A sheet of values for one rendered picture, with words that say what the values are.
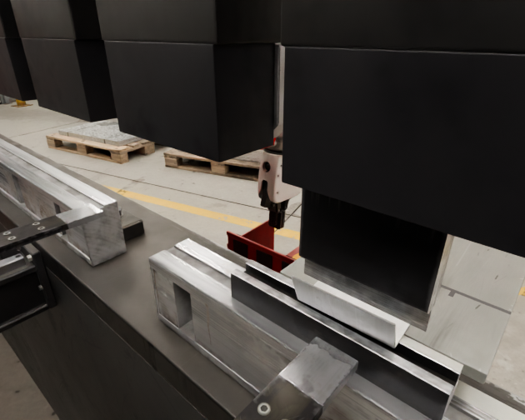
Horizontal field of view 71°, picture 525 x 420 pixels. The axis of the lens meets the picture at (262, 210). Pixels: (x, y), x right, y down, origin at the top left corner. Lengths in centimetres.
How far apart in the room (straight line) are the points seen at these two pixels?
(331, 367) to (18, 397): 156
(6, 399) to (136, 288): 125
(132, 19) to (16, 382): 162
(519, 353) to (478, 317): 160
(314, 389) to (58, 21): 40
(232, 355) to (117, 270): 28
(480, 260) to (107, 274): 50
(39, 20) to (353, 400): 47
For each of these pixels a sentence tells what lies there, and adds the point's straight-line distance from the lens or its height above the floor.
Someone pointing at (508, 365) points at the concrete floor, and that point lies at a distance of 188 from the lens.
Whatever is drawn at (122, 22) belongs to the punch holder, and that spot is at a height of 121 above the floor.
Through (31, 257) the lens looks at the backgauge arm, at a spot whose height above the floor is 85.
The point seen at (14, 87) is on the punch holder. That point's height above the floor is 114.
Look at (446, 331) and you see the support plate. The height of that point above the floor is 100.
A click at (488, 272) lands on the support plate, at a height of 100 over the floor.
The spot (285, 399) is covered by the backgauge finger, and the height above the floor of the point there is 100.
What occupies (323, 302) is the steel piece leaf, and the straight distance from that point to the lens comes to 30.
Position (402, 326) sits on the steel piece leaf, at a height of 100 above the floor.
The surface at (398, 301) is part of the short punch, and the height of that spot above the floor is 104.
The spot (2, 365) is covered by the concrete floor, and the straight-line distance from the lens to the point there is 191.
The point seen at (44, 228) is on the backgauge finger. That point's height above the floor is 101.
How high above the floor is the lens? 121
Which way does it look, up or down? 26 degrees down
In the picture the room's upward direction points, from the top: straight up
